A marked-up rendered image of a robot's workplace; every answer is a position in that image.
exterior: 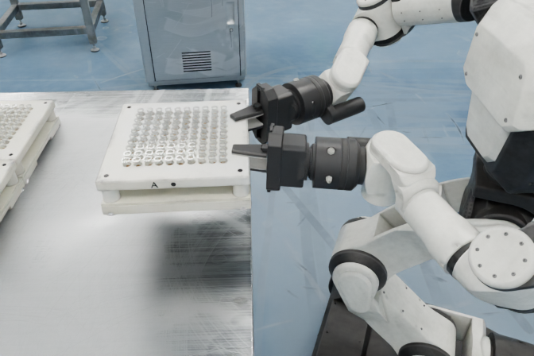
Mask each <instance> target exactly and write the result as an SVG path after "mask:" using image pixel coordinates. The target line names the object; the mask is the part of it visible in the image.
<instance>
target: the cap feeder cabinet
mask: <svg viewBox="0 0 534 356"><path fill-rule="evenodd" d="M133 9H134V14H135V19H136V24H137V33H138V38H139V43H140V48H141V57H142V62H143V67H144V72H145V81H146V83H149V86H154V87H155V89H153V90H160V89H158V88H157V86H160V85H172V84H184V83H206V82H218V81H230V80H237V81H238V82H237V83H236V84H235V86H236V87H241V86H242V84H241V83H239V81H240V80H241V79H245V76H246V26H245V0H133Z"/></svg>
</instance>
